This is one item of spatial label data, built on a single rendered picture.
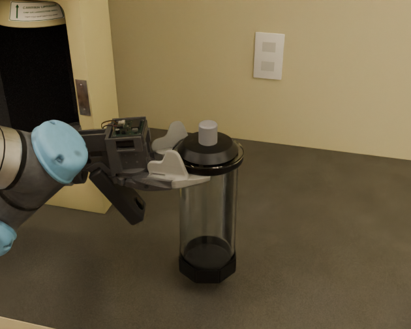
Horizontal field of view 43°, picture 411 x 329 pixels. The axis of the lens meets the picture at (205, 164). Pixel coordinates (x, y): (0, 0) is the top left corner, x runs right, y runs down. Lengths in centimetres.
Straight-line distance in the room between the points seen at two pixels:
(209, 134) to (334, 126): 65
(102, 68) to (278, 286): 51
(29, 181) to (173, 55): 78
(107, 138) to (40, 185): 14
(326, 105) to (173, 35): 42
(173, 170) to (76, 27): 33
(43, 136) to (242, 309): 44
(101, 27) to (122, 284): 46
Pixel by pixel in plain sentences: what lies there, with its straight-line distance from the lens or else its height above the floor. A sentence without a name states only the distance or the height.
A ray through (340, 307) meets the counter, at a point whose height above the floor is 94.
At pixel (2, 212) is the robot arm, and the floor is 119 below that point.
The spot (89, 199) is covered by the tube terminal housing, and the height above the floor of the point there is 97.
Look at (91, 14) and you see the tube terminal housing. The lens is 97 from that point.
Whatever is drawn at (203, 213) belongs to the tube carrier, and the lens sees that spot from 79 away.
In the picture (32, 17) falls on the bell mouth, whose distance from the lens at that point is 101.
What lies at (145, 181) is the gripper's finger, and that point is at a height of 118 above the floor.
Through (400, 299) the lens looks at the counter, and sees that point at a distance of 96.
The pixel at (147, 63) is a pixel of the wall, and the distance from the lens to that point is 140.
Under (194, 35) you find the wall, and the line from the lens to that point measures 133.
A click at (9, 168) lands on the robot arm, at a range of 64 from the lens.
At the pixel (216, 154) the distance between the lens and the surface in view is 75.
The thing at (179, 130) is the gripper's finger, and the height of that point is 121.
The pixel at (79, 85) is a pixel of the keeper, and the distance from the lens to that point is 98.
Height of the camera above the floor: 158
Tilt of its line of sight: 31 degrees down
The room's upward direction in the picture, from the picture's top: straight up
